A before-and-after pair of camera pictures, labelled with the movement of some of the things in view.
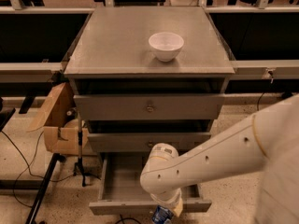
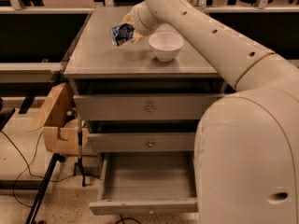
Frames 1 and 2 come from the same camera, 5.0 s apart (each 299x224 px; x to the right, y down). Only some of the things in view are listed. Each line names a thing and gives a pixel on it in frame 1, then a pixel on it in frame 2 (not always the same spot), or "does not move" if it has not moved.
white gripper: (167, 200) → (136, 19)
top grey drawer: (149, 106) does not move
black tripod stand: (80, 167) does not move
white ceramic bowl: (165, 45) does not move
